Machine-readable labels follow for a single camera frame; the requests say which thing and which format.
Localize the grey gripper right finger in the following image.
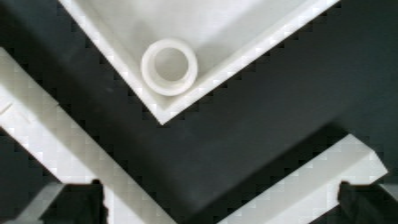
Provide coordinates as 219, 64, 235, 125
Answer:
381, 183, 398, 202

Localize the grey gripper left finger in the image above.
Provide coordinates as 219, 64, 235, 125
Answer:
11, 183, 66, 224

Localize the white square table top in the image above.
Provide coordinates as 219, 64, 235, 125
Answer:
59, 0, 340, 123

